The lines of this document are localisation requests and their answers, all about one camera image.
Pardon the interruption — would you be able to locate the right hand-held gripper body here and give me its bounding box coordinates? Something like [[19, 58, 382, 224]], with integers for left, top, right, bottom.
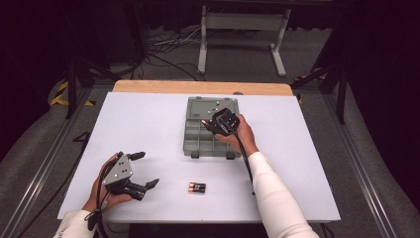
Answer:
[[210, 107, 241, 137]]

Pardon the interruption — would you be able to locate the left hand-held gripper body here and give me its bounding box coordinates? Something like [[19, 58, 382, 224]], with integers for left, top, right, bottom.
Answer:
[[101, 152, 148, 202]]

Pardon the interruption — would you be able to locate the grey plastic organizer box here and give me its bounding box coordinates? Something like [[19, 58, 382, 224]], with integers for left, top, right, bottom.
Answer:
[[182, 96, 250, 161]]

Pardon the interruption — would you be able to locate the person's right hand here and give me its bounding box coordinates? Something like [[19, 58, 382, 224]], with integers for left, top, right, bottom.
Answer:
[[214, 113, 261, 157]]

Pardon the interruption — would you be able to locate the person's left hand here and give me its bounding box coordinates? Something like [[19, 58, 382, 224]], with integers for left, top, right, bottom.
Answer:
[[82, 152, 133, 213]]

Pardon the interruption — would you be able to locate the white board mat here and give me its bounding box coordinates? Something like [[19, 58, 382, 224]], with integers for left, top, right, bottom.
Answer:
[[57, 91, 342, 224]]

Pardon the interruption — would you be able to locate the yellow and black hazard tape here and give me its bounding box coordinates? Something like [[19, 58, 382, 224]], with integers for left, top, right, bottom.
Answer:
[[49, 80, 97, 107]]

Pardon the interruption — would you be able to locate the right hand-held gripper black cable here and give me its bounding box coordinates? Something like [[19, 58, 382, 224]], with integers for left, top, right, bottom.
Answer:
[[224, 122, 257, 196]]

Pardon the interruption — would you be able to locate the hand-held gripper black cable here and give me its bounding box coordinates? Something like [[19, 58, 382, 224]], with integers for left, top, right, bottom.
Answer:
[[86, 152, 122, 238], [224, 122, 257, 196]]

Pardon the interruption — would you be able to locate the left hand-held gripper black cable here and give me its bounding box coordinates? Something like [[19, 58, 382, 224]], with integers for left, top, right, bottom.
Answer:
[[86, 152, 122, 238]]

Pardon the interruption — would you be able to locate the aluminium floor rail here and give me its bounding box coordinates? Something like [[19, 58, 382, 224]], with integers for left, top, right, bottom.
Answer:
[[0, 87, 95, 238], [321, 93, 399, 238]]

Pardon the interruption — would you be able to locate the bundle of floor cables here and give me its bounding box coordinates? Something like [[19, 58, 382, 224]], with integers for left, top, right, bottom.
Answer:
[[145, 28, 206, 82]]

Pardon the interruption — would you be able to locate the white metal stand frame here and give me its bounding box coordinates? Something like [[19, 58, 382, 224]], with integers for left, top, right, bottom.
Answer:
[[196, 4, 292, 77]]

